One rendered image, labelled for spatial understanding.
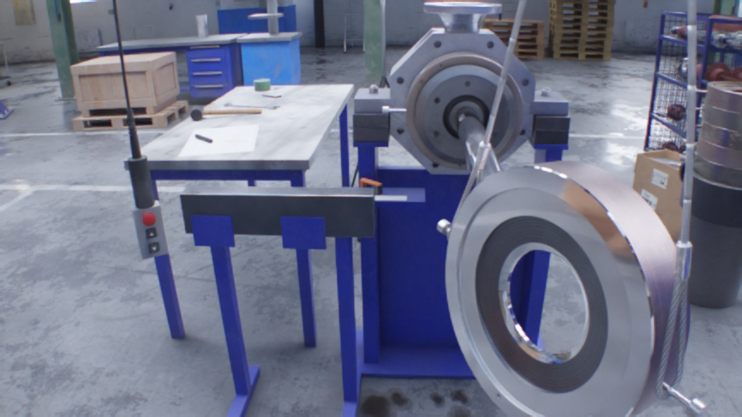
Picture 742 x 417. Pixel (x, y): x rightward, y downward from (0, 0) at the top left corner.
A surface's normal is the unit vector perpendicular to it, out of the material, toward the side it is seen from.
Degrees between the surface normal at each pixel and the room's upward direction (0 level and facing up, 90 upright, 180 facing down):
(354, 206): 90
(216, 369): 0
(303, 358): 0
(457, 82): 90
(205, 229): 90
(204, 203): 90
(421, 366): 0
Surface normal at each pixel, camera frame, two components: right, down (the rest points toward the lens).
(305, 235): -0.07, 0.40
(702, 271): -0.73, 0.28
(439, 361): -0.02, -0.92
